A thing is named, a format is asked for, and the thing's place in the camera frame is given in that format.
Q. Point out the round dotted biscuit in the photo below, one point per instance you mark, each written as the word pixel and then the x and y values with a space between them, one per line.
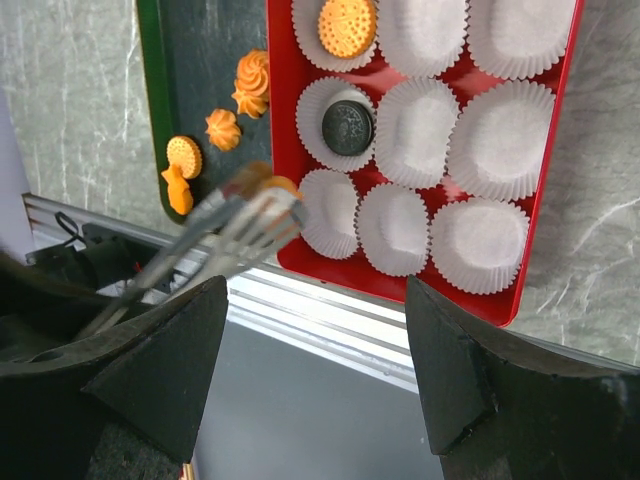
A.
pixel 184 153

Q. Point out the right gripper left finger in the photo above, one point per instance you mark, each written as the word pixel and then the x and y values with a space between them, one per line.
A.
pixel 124 404

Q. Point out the red cookie box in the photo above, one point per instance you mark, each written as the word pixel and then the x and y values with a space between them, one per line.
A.
pixel 291 72

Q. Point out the metal tongs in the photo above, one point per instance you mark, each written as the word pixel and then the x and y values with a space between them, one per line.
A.
pixel 249 232

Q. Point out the aluminium front rail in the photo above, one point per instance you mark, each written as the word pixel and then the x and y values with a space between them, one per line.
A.
pixel 357 331

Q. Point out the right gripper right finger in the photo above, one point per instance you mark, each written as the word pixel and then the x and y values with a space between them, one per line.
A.
pixel 497 405

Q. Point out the black gold-rimmed tray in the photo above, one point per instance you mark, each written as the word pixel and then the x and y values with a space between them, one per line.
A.
pixel 190 54

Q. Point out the orange flower cookie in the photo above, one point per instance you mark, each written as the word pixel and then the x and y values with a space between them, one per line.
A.
pixel 250 105

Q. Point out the orange fish cookie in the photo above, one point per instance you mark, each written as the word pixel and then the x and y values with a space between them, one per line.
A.
pixel 178 190

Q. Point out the round dotted orange cookie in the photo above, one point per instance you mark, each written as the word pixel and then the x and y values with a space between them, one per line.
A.
pixel 347 28

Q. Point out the black sandwich cookie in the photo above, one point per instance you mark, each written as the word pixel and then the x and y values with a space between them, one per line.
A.
pixel 347 128

